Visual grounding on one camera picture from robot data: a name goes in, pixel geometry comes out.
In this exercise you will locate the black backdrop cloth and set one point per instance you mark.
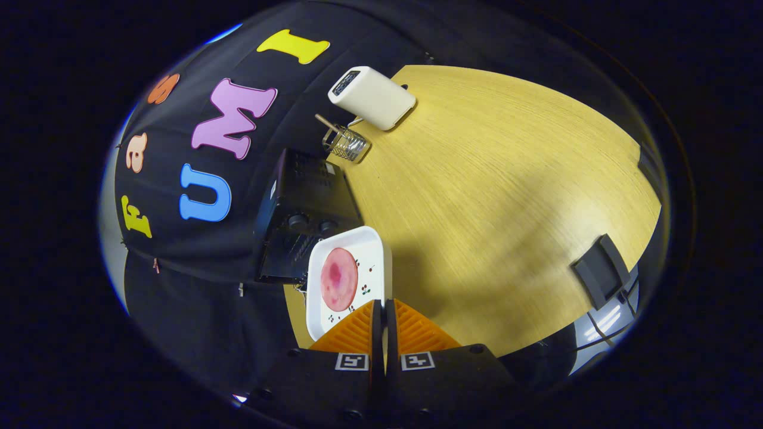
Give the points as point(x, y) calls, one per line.
point(173, 131)

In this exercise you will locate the black toaster oven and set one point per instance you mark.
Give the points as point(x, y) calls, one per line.
point(304, 190)

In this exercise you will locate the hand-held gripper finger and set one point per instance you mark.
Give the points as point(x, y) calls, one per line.
point(390, 333)
point(377, 333)

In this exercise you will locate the white square plate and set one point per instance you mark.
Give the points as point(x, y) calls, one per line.
point(369, 250)

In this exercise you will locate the pink round meat slice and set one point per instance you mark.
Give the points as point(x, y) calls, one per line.
point(338, 280)

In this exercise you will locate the wooden stick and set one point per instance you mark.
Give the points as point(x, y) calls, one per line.
point(325, 121)

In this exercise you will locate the white pop-up toaster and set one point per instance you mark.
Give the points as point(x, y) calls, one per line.
point(375, 98)

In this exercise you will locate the dark grey chair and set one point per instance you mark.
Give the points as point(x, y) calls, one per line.
point(599, 271)

